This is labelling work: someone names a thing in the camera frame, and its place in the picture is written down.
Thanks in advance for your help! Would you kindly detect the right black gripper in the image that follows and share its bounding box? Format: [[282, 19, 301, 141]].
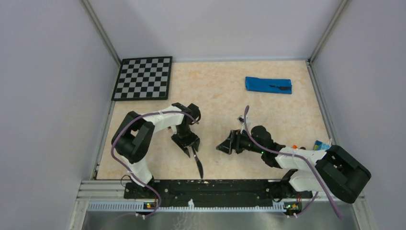
[[216, 128, 264, 154]]

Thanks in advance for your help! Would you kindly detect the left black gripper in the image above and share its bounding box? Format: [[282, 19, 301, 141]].
[[171, 124, 200, 158]]

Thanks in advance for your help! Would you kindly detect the silver table knife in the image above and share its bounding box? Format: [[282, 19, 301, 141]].
[[192, 147, 204, 179]]

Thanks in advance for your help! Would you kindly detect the blue cloth napkin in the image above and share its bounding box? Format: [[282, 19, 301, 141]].
[[245, 76, 292, 94]]

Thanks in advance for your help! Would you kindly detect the dark metal fork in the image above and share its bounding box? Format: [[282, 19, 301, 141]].
[[269, 85, 292, 91]]

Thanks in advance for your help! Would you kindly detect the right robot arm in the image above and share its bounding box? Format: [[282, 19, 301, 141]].
[[216, 126, 372, 204]]

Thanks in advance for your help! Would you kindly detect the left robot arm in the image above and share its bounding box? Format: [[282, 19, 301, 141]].
[[111, 103, 203, 198]]

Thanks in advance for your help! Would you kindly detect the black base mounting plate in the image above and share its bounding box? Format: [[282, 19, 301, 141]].
[[124, 179, 313, 207]]

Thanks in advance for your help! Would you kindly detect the black white checkerboard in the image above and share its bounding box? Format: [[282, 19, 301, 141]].
[[111, 56, 172, 101]]

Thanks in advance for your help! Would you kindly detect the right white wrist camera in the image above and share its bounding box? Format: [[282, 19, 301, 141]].
[[237, 116, 246, 133]]

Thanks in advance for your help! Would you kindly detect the white toothed cable rail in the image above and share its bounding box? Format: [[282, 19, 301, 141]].
[[87, 201, 286, 212]]

